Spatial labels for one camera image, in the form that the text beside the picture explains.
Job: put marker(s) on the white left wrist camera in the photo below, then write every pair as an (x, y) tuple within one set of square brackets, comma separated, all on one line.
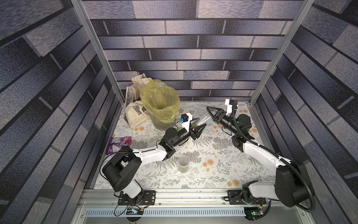
[(185, 120)]

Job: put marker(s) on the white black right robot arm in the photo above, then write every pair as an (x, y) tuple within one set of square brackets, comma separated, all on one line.
[(292, 185)]

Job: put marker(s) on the tall clear plastic jar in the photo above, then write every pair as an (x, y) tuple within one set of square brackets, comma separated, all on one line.
[(203, 120)]

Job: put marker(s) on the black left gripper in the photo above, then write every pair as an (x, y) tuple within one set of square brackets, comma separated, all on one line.
[(194, 133)]

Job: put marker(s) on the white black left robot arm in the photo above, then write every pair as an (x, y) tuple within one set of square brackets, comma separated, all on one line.
[(121, 169)]

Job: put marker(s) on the yellow plastic bin liner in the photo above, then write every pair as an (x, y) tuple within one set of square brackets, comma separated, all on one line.
[(160, 100)]

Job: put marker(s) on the grey mesh waste bin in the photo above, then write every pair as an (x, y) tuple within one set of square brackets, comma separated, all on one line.
[(162, 123)]

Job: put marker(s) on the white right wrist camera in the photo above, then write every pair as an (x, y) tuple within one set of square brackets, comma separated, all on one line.
[(231, 104)]

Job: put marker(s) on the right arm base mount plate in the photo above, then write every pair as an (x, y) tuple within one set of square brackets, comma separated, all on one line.
[(236, 197)]

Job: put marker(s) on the floral patterned table mat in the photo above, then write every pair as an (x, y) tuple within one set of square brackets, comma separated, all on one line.
[(214, 163)]

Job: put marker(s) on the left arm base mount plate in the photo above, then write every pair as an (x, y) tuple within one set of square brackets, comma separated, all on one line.
[(145, 198)]

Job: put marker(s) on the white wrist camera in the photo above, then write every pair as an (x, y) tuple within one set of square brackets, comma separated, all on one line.
[(231, 104), (185, 120)]

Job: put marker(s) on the purple snack packet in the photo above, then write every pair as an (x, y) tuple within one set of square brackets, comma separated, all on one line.
[(115, 144)]

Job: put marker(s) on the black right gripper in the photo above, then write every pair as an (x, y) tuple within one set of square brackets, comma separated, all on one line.
[(221, 117)]

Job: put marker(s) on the short frosted plastic cup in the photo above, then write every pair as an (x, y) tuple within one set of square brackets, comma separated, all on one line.
[(183, 164)]

